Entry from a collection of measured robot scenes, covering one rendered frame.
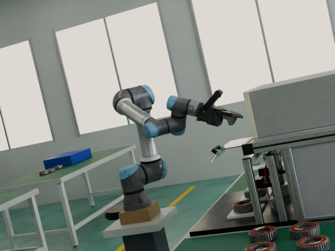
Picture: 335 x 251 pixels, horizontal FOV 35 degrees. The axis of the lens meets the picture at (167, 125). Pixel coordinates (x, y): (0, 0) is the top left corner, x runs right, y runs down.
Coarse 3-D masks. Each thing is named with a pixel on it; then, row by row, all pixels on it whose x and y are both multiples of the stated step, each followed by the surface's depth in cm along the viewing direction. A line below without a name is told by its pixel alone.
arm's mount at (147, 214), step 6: (156, 204) 288; (138, 210) 278; (144, 210) 276; (150, 210) 279; (156, 210) 287; (120, 216) 281; (126, 216) 280; (132, 216) 279; (138, 216) 278; (144, 216) 277; (150, 216) 277; (120, 222) 282; (126, 222) 281; (132, 222) 280; (138, 222) 278
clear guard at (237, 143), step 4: (232, 140) 275; (236, 140) 271; (240, 140) 268; (244, 140) 264; (228, 144) 263; (232, 144) 260; (236, 144) 256; (240, 144) 253; (220, 148) 255; (224, 148) 253; (216, 152) 255; (220, 152) 266; (216, 156) 261; (212, 160) 256
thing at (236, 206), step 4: (244, 200) 246; (248, 200) 244; (236, 204) 242; (240, 204) 244; (248, 204) 237; (236, 208) 238; (240, 208) 237; (244, 208) 236; (248, 208) 236; (252, 208) 237; (236, 212) 239; (240, 212) 237; (244, 212) 238
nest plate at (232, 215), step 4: (264, 204) 245; (232, 212) 243; (248, 212) 237; (252, 212) 236; (228, 216) 238; (232, 216) 237; (236, 216) 236; (240, 216) 235; (244, 216) 235; (248, 216) 234; (252, 216) 234
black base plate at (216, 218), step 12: (240, 192) 285; (216, 204) 270; (228, 204) 265; (288, 204) 240; (204, 216) 252; (216, 216) 247; (264, 216) 230; (276, 216) 225; (288, 216) 222; (204, 228) 232; (216, 228) 228; (228, 228) 225; (240, 228) 223; (252, 228) 221
